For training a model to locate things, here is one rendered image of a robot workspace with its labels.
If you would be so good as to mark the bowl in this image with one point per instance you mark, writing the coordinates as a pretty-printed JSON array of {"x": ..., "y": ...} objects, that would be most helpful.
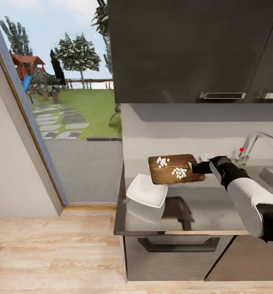
[{"x": 143, "y": 191}]

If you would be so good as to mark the cutting board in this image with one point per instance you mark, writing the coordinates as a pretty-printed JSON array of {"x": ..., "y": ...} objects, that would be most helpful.
[{"x": 165, "y": 175}]

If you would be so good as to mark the dishwasher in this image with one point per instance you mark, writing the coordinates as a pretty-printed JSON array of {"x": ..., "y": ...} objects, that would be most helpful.
[{"x": 173, "y": 258}]

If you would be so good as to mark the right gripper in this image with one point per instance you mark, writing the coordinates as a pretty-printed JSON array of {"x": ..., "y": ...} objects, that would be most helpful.
[{"x": 199, "y": 168}]

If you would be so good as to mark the cabinet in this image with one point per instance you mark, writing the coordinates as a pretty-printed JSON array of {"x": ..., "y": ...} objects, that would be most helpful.
[{"x": 191, "y": 51}]

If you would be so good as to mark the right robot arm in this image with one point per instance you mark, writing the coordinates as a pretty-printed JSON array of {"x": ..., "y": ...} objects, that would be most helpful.
[{"x": 254, "y": 204}]

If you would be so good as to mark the fixed window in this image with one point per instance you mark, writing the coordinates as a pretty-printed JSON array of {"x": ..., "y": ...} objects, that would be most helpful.
[{"x": 56, "y": 57}]

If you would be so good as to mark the drop in sink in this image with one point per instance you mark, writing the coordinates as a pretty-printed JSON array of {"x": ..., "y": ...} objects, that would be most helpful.
[{"x": 261, "y": 174}]

